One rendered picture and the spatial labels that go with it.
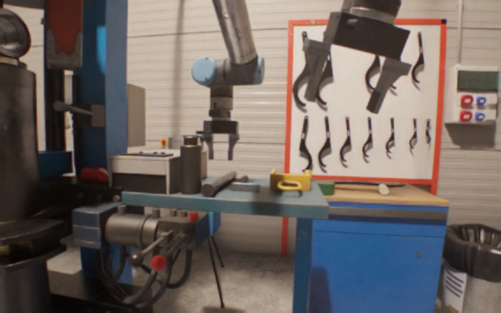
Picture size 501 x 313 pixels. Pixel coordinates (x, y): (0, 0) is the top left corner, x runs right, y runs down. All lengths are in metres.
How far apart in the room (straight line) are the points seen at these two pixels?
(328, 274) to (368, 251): 0.26
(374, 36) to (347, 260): 1.32
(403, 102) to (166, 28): 2.53
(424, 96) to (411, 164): 0.65
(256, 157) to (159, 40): 1.65
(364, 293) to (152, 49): 2.92
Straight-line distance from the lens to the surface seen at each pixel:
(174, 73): 2.96
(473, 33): 3.27
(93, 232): 0.94
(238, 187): 0.95
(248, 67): 0.81
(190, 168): 0.89
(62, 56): 1.08
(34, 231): 0.90
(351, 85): 2.68
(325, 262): 1.61
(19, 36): 1.17
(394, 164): 2.78
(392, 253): 1.67
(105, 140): 1.30
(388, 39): 0.50
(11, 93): 1.02
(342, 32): 0.46
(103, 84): 1.32
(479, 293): 2.12
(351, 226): 1.54
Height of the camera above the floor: 1.28
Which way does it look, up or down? 5 degrees down
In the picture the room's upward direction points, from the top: 1 degrees clockwise
